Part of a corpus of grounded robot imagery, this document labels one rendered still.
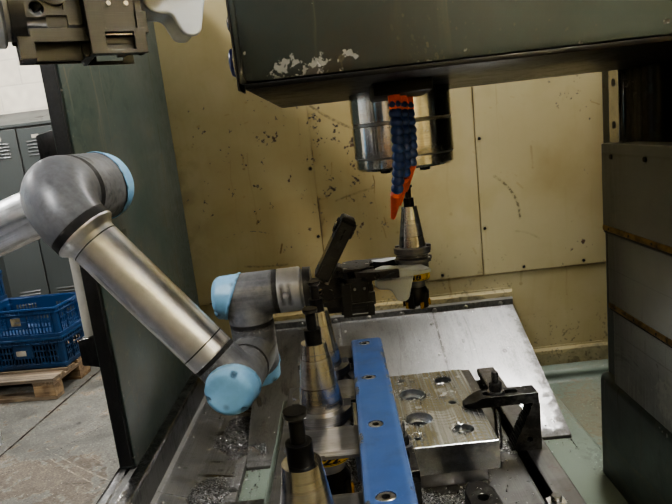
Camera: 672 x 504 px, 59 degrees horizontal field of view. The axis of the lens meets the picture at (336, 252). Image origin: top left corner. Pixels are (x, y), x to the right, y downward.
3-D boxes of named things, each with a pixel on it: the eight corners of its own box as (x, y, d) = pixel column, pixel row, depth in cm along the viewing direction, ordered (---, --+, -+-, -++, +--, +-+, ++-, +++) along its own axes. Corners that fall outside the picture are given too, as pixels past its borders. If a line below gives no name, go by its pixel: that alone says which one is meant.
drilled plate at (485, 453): (358, 482, 95) (355, 454, 94) (353, 402, 124) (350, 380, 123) (500, 468, 95) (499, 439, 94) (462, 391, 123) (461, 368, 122)
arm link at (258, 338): (227, 399, 97) (217, 336, 95) (244, 372, 108) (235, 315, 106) (274, 396, 96) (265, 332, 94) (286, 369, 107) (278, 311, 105)
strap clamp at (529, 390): (469, 456, 106) (463, 378, 103) (465, 446, 110) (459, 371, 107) (542, 449, 106) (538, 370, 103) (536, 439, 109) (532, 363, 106)
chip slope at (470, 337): (236, 509, 145) (220, 411, 140) (267, 392, 211) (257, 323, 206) (599, 472, 144) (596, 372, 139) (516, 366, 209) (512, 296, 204)
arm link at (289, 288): (278, 264, 104) (273, 275, 96) (304, 261, 104) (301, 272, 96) (284, 305, 105) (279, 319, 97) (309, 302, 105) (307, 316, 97)
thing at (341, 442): (282, 467, 53) (281, 459, 52) (287, 437, 58) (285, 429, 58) (360, 459, 52) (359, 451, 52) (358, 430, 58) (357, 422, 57)
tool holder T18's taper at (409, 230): (424, 247, 97) (421, 207, 95) (397, 249, 98) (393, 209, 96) (426, 242, 101) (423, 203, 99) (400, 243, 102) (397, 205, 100)
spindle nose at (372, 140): (452, 165, 87) (446, 81, 85) (347, 175, 91) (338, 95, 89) (456, 158, 102) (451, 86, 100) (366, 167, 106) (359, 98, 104)
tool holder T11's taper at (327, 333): (344, 367, 69) (338, 311, 68) (307, 373, 68) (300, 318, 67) (338, 354, 73) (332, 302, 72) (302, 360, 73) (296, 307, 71)
